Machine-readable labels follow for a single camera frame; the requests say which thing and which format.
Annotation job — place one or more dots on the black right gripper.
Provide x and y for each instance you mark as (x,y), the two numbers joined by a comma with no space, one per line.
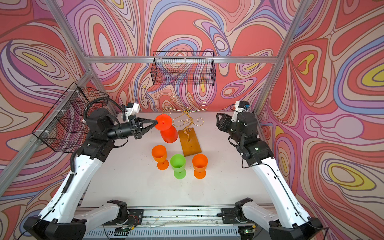
(222,124)

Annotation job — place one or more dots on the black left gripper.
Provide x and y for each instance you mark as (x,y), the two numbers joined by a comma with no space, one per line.
(134,127)

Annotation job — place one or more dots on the red wine glass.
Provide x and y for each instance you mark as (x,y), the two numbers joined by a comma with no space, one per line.
(166,128)

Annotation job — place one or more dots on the orange wine glass front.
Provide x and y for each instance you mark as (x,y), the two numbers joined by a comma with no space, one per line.
(159,153)

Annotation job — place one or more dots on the orange wine glass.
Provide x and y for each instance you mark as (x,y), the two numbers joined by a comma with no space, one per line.
(159,153)
(200,163)

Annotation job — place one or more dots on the orange wine glass back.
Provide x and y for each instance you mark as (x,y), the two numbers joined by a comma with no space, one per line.
(200,163)

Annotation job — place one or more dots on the green wine glass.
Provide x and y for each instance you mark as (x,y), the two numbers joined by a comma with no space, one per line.
(178,163)

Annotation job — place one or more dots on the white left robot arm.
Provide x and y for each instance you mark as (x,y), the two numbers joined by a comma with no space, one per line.
(107,121)

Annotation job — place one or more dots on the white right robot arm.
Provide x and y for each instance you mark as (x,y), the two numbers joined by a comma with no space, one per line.
(291,222)

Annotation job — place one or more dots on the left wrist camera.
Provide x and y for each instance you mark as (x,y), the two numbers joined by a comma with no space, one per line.
(129,110)

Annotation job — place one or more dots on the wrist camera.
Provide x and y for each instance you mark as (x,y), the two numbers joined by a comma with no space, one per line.
(129,110)
(239,107)

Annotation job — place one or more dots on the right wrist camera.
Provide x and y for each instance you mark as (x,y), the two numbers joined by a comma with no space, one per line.
(239,107)

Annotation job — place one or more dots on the gold wire glass rack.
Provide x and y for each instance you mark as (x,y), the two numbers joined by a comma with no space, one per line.
(187,135)

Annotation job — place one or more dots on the black wire basket back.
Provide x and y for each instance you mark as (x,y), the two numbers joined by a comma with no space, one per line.
(183,68)

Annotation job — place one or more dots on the black wire basket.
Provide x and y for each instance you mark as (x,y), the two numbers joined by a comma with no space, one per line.
(64,129)
(183,68)

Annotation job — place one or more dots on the black wire basket left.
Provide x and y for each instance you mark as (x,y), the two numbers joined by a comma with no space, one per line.
(64,129)

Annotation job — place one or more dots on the metal base rail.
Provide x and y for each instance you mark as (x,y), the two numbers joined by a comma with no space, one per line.
(180,223)

